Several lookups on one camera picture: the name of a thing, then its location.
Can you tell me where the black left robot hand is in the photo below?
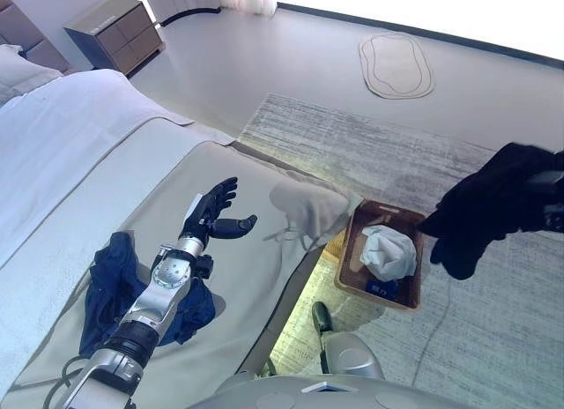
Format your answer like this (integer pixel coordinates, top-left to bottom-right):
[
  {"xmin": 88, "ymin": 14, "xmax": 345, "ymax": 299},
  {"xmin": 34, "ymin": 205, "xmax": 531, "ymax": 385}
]
[{"xmin": 182, "ymin": 176, "xmax": 259, "ymax": 242}]

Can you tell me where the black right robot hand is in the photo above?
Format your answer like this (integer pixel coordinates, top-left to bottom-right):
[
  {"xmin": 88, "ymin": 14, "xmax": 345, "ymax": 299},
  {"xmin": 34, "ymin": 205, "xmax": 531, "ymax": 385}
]
[{"xmin": 528, "ymin": 168, "xmax": 564, "ymax": 190}]

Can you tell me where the black garment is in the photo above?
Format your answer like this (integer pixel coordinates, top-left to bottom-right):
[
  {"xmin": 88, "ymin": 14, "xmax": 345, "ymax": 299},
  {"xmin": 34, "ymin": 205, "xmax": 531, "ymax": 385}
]
[{"xmin": 416, "ymin": 142, "xmax": 564, "ymax": 281}]

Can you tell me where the blue garment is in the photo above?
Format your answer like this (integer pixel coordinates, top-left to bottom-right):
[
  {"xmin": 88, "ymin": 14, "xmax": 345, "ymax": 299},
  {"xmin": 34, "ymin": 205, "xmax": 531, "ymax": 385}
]
[{"xmin": 78, "ymin": 231, "xmax": 217, "ymax": 355}]

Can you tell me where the white garment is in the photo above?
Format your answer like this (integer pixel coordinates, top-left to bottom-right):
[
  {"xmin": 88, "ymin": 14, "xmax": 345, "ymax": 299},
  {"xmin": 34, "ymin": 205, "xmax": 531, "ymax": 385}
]
[{"xmin": 360, "ymin": 225, "xmax": 419, "ymax": 283}]

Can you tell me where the bed with beige cover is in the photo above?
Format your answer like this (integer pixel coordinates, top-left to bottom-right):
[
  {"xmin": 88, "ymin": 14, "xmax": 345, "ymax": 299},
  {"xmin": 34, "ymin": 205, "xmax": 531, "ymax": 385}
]
[{"xmin": 0, "ymin": 117, "xmax": 365, "ymax": 409}]

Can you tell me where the brown wicker basket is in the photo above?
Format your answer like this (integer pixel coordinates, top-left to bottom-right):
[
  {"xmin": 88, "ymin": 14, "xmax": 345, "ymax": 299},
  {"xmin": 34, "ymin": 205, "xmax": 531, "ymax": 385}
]
[{"xmin": 333, "ymin": 199, "xmax": 427, "ymax": 312}]

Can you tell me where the white duvet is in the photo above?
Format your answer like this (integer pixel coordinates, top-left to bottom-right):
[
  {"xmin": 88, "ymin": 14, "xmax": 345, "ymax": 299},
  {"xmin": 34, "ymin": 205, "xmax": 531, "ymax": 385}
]
[{"xmin": 0, "ymin": 69, "xmax": 195, "ymax": 269}]

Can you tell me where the oval beige floor mat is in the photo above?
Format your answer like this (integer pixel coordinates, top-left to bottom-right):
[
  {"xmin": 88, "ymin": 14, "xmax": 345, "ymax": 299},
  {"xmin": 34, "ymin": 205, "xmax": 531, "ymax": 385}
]
[{"xmin": 358, "ymin": 33, "xmax": 436, "ymax": 100}]

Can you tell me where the brown wooden nightstand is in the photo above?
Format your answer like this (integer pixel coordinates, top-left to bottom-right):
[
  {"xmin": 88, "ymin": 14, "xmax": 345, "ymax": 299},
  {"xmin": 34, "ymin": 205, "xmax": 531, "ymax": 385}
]
[{"xmin": 63, "ymin": 0, "xmax": 165, "ymax": 78}]

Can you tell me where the silver robot right leg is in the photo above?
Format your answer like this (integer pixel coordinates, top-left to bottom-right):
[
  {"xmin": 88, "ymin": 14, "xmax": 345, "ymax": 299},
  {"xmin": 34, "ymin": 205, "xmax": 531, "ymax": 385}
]
[{"xmin": 311, "ymin": 301, "xmax": 387, "ymax": 379}]

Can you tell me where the grey robot torso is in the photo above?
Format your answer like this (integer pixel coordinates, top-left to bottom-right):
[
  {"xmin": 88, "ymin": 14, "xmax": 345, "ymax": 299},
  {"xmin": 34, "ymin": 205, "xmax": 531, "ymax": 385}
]
[{"xmin": 189, "ymin": 373, "xmax": 459, "ymax": 409}]

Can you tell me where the large plain pillow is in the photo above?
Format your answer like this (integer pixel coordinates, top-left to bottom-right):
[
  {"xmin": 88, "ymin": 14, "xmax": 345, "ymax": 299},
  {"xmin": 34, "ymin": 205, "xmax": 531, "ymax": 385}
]
[{"xmin": 0, "ymin": 42, "xmax": 63, "ymax": 106}]

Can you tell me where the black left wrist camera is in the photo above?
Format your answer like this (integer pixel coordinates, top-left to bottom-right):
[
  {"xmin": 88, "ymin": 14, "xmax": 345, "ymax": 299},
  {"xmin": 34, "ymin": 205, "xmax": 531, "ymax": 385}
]
[{"xmin": 193, "ymin": 255, "xmax": 216, "ymax": 280}]

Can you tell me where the beige upholstered bed frame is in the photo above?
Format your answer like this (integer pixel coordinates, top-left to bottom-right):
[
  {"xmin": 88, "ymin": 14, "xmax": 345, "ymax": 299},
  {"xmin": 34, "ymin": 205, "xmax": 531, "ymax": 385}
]
[{"xmin": 0, "ymin": 0, "xmax": 367, "ymax": 379}]

